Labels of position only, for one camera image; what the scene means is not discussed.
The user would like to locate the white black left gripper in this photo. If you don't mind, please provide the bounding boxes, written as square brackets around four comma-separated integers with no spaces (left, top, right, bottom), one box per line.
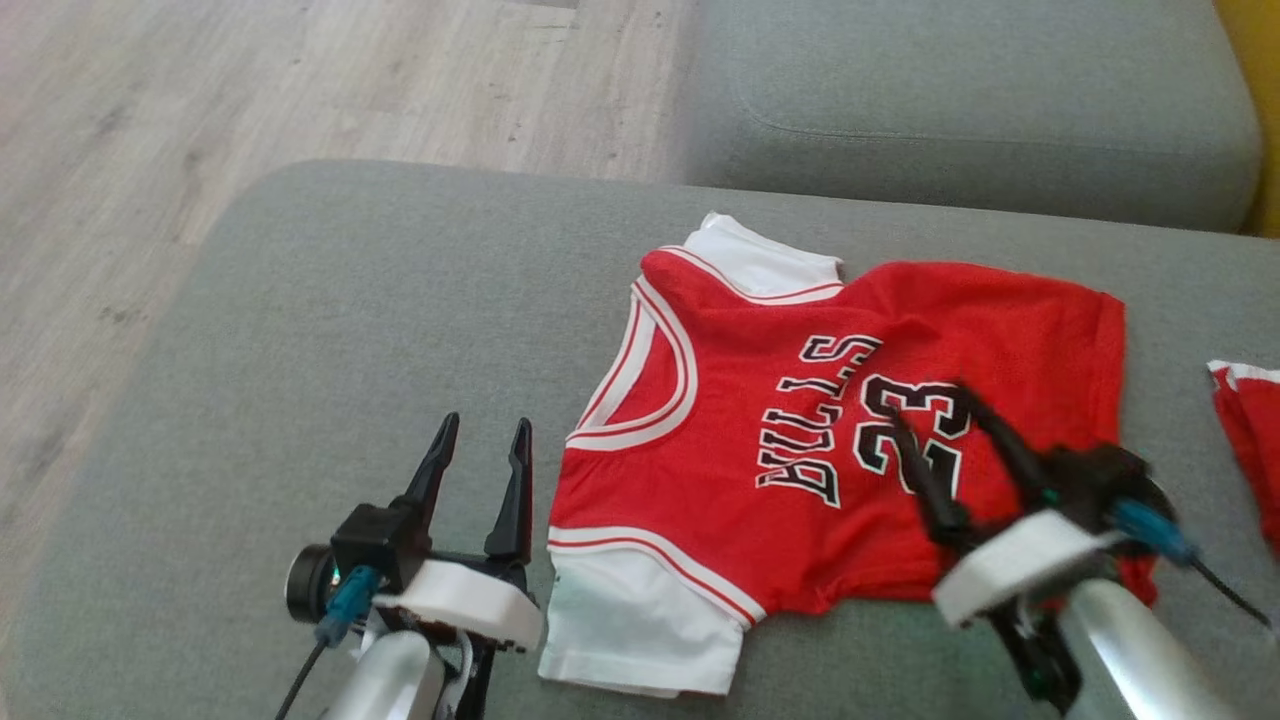
[375,412,546,720]

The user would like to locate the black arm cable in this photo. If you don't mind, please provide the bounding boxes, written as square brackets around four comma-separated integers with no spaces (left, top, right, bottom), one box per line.
[275,565,381,720]
[1110,500,1276,631]

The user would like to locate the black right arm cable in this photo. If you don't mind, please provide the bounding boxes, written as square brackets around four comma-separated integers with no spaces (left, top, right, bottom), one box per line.
[1110,500,1276,631]

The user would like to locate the grey sofa section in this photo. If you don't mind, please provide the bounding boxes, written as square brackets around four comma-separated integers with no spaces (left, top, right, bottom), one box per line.
[690,0,1263,236]

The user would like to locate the red Bulls 23 jersey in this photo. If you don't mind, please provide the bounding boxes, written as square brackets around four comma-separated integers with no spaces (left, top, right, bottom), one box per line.
[538,212,1161,698]

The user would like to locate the yellow object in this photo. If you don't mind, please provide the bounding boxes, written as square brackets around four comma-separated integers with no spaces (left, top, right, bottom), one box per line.
[1215,0,1280,239]

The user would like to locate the red shorts with white stripe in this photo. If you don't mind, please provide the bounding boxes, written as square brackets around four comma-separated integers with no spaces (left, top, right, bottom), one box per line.
[1207,360,1280,556]

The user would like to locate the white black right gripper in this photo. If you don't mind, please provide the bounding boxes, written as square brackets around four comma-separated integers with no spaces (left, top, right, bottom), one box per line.
[885,385,1126,716]

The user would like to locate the grey fabric sofa seat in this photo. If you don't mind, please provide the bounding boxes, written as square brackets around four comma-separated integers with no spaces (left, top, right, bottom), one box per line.
[0,160,1280,720]

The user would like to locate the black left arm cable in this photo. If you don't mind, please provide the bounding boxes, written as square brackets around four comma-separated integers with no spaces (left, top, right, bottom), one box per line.
[275,565,381,720]

